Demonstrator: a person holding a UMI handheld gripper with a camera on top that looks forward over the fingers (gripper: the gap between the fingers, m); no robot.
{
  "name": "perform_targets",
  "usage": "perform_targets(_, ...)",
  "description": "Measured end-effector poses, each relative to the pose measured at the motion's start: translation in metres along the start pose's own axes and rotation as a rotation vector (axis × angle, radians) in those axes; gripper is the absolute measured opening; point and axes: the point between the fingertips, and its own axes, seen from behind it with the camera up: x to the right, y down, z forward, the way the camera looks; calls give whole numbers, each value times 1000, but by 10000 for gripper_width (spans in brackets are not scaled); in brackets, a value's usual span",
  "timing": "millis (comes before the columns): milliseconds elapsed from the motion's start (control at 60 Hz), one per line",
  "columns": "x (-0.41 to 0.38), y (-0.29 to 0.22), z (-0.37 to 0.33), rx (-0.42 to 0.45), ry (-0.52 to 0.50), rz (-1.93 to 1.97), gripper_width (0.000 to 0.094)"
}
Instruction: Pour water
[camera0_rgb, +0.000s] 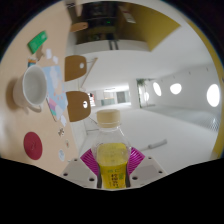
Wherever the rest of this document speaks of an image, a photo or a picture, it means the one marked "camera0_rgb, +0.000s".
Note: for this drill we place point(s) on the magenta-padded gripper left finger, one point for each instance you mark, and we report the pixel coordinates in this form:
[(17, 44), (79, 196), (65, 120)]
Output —
[(80, 171)]

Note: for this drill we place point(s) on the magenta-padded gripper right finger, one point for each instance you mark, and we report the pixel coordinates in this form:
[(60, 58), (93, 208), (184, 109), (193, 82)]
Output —
[(146, 170)]

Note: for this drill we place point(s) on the clear bottle with yellow drink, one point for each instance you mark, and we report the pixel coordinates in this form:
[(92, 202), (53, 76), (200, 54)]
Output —
[(111, 163)]

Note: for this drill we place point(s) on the pale blue hexagonal sticker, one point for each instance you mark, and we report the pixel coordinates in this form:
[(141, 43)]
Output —
[(61, 155)]

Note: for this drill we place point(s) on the round orange-centred sticker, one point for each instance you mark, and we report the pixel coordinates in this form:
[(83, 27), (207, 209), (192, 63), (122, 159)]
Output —
[(66, 143)]

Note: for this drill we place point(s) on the white paper sticker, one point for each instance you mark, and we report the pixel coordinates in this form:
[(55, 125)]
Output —
[(63, 120)]

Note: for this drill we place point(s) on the flat round red coaster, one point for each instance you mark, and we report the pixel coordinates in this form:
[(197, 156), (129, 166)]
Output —
[(33, 145)]

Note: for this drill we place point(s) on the light blue printed placemat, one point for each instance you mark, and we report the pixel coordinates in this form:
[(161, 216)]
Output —
[(55, 90)]

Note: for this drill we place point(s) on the green potted plant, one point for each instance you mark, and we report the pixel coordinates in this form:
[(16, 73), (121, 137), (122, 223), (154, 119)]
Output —
[(140, 82)]

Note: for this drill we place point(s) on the white ceramic mug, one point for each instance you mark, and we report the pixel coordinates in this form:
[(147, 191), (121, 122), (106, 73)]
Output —
[(33, 86)]

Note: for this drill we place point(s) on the group of round ceiling lights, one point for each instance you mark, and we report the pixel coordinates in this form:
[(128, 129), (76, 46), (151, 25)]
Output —
[(213, 95)]

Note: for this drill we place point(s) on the wooden stair handrail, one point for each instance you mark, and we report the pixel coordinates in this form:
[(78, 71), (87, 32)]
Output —
[(89, 71)]

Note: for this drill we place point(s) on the small green box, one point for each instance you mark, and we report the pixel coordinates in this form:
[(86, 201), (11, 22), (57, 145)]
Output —
[(37, 42)]

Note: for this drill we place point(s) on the dark shop shelf unit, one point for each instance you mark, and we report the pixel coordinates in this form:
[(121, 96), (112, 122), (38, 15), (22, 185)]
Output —
[(100, 23)]

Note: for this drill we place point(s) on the white hanging sign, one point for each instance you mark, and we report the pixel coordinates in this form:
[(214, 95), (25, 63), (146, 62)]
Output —
[(129, 17)]

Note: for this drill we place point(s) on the dark wall sign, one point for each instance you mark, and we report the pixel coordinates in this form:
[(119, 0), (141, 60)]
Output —
[(112, 45)]

